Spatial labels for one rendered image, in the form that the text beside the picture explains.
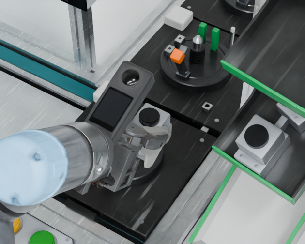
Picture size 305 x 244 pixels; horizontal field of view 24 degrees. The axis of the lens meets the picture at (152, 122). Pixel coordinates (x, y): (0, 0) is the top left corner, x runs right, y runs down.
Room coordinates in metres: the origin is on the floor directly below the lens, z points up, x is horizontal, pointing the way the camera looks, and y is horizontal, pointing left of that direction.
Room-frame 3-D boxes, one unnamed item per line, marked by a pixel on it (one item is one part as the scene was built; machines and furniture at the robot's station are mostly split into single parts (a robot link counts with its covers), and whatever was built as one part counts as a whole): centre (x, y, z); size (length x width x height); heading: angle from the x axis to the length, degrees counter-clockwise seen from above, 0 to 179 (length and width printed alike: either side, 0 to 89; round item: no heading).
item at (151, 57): (0.97, -0.09, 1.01); 0.24 x 0.24 x 0.13; 58
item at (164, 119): (0.68, 0.00, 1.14); 0.08 x 0.04 x 0.07; 149
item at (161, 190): (0.76, 0.05, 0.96); 0.24 x 0.24 x 0.02; 58
